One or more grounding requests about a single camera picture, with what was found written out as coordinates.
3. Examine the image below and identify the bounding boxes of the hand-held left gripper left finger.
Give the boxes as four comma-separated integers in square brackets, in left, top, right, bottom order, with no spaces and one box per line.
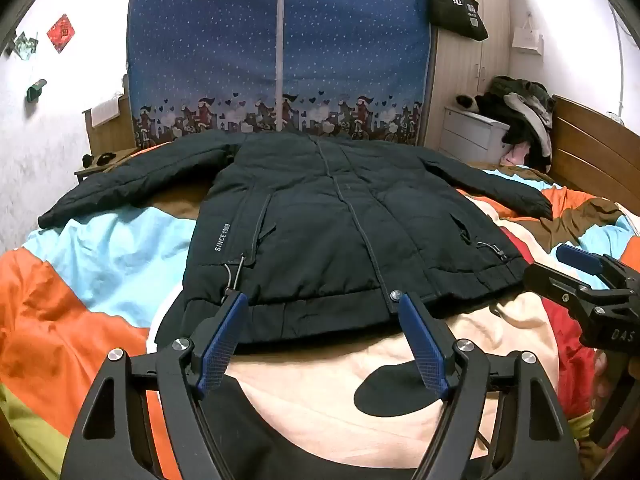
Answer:
[60,291,251,480]

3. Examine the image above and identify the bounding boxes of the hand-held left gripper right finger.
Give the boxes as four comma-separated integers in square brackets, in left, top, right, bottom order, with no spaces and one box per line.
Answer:
[397,292,583,480]

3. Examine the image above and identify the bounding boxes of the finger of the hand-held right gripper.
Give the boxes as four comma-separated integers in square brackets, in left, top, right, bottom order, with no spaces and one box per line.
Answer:
[556,244,626,283]
[524,261,598,318]

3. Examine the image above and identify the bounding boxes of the dark green padded jacket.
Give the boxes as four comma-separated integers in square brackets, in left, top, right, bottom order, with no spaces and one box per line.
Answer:
[37,129,553,356]

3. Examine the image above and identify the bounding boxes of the pile of clothes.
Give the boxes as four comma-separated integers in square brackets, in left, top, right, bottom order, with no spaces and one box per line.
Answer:
[475,76,557,171]

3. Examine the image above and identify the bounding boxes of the person's right hand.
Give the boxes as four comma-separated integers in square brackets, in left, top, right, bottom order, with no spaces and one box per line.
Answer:
[592,351,616,411]

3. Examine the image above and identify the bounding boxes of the brown wooden headboard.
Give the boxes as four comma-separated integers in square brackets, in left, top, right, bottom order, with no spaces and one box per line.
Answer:
[547,95,640,208]

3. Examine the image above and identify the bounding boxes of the colourful striped bed cover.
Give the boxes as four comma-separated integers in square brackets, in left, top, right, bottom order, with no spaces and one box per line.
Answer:
[0,142,640,480]

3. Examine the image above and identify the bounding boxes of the white drawer cabinet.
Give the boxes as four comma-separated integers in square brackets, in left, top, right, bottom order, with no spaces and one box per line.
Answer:
[440,105,508,163]

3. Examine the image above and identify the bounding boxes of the white paper bag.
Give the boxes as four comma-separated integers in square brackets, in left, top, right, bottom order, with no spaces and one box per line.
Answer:
[511,12,545,55]

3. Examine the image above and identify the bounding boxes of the light wooden wardrobe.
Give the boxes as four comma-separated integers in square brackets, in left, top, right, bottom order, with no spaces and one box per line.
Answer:
[422,0,513,153]

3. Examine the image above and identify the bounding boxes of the small wooden side table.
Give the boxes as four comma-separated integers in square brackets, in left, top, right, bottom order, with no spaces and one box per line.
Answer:
[81,95,136,161]

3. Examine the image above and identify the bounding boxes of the black tote bag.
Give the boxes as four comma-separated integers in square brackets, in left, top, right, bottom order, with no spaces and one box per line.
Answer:
[427,0,489,42]

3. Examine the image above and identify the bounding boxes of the blue printed fabric wardrobe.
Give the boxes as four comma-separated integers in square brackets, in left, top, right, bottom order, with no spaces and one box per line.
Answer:
[125,0,433,148]

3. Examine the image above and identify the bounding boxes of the red diamond wall decoration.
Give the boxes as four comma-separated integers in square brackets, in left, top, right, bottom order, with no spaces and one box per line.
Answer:
[46,14,76,53]

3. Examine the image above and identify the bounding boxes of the green wall pictures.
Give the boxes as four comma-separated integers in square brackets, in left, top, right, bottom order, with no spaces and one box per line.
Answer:
[2,31,40,58]

